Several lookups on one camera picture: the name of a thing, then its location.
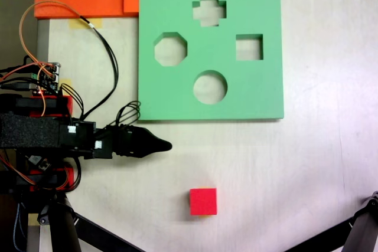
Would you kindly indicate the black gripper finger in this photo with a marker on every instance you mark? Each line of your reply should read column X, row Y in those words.
column 150, row 141
column 138, row 152

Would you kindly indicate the red square block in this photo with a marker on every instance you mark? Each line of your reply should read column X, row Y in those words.
column 203, row 202

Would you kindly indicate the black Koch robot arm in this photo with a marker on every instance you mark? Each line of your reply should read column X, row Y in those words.
column 29, row 131

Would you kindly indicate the red base clamp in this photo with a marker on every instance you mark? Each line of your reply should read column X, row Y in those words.
column 66, row 104
column 68, row 175

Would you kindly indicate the yellow tape piece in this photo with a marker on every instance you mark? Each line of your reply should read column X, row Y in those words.
column 67, row 82
column 76, row 24
column 33, row 219

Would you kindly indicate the small circuit board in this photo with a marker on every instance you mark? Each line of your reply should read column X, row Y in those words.
column 48, row 79

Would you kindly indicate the black tripod leg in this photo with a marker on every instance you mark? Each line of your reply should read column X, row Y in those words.
column 63, row 231

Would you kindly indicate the green shape sorting board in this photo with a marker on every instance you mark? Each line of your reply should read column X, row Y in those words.
column 212, row 48

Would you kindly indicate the dark grey tripod leg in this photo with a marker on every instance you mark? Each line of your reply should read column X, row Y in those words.
column 363, row 234

